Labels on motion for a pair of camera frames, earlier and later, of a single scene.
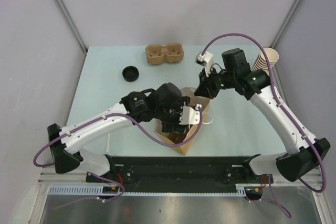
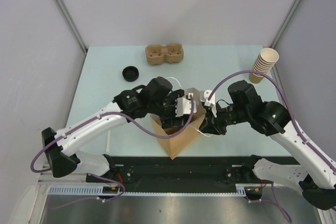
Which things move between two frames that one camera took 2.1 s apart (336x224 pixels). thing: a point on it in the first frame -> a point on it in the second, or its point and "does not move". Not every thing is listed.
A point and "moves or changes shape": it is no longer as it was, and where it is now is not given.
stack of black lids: (130, 73) does not move
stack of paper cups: (260, 63) does not move
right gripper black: (205, 81) -> (212, 125)
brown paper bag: (191, 129) moves or changes shape
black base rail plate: (179, 173) does not move
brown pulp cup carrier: (172, 53) does not move
